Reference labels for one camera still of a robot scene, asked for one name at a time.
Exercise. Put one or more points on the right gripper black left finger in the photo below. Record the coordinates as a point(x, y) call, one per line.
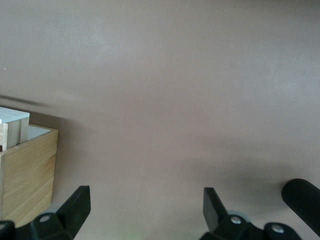
point(77, 205)

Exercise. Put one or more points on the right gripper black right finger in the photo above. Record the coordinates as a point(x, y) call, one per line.
point(212, 210)

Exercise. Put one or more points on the black ribbed vase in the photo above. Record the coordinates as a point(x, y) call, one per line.
point(303, 200)

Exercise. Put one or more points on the brown table cover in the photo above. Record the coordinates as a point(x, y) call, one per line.
point(175, 87)

